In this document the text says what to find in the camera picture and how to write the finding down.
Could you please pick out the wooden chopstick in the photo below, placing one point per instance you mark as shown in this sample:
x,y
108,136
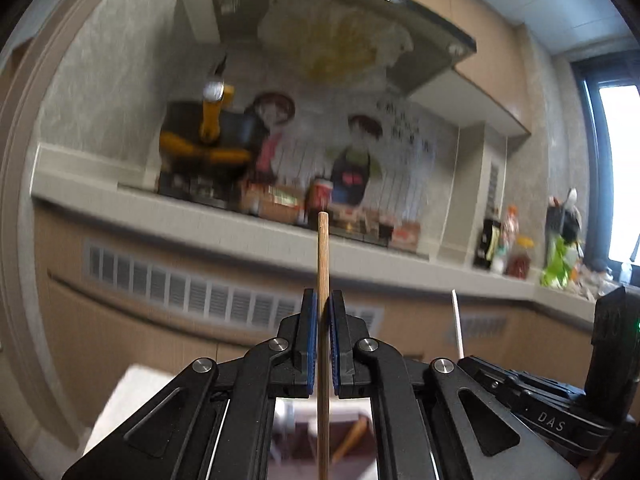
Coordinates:
x,y
323,260

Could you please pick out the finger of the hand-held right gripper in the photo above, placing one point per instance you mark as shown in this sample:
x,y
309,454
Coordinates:
x,y
492,377

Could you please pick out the black basket with utensils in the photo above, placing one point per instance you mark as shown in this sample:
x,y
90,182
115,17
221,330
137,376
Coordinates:
x,y
562,215

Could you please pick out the long grey vent grille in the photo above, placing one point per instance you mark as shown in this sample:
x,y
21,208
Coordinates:
x,y
200,287

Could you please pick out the window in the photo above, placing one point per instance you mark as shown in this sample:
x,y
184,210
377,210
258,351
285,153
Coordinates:
x,y
617,170

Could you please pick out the cartoon wall poster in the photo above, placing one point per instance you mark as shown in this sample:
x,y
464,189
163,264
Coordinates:
x,y
395,160

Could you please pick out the green plastic bag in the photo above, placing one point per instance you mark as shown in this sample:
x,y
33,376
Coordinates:
x,y
557,265

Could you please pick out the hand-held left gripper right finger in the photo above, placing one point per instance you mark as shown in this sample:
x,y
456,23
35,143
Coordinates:
x,y
334,350

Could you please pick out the cardboard packets on counter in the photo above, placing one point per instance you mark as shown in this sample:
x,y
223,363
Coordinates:
x,y
277,202

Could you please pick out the wooden kitchen cabinet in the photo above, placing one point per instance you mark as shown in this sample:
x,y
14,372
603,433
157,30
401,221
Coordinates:
x,y
125,340

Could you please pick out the grey kitchen countertop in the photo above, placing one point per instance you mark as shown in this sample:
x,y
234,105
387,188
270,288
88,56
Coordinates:
x,y
150,205

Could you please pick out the wooden spoon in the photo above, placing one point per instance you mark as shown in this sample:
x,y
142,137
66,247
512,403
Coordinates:
x,y
351,440

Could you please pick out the glass range hood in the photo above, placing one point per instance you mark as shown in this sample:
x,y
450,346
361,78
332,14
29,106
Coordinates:
x,y
340,20

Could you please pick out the small red box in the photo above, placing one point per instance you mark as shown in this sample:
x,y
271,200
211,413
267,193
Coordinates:
x,y
406,234

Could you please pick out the yellow-lidded red jar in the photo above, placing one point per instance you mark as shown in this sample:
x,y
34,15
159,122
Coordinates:
x,y
520,260

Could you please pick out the short grey vent grille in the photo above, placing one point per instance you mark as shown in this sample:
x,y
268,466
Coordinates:
x,y
480,325

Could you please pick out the small red jar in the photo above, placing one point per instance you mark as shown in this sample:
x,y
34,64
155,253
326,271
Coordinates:
x,y
320,195

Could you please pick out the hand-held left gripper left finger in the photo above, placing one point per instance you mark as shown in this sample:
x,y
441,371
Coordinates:
x,y
311,345

